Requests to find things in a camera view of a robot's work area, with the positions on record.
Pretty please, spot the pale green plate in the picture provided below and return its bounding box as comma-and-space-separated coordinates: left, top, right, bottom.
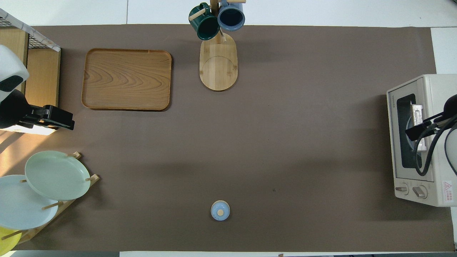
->
25, 150, 91, 201

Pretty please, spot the wooden mug tree stand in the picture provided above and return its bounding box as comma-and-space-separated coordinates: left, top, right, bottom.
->
188, 0, 247, 92

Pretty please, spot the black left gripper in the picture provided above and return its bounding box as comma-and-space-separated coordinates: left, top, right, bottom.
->
26, 104, 76, 131

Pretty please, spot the beige toaster oven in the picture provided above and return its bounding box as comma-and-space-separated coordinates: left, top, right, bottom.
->
386, 74, 457, 207

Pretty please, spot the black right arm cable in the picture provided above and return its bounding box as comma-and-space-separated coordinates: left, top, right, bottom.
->
413, 116, 457, 177

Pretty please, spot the pale blue racked plate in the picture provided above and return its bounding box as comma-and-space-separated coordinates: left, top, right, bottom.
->
0, 175, 60, 230

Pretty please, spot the blue mug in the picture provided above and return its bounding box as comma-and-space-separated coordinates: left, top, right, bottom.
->
217, 0, 246, 31

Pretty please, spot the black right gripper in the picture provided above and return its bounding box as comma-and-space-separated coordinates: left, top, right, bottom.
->
405, 112, 451, 142

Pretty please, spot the wooden plate rack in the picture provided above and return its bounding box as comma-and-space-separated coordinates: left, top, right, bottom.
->
0, 152, 100, 245

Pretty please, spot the wooden serving tray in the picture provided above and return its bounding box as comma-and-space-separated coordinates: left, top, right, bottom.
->
81, 48, 172, 111

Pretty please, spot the brown table mat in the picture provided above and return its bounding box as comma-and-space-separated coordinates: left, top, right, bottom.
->
0, 24, 456, 252

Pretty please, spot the yellow plate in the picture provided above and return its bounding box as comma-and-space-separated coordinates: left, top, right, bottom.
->
0, 226, 22, 256

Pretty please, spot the wooden shelf with wire basket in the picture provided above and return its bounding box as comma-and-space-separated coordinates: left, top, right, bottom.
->
0, 9, 61, 136

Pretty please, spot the dark green mug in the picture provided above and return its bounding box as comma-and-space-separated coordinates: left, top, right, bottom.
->
189, 3, 221, 41

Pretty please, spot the light blue round plate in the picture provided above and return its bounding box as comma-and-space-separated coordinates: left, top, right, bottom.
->
405, 114, 422, 168

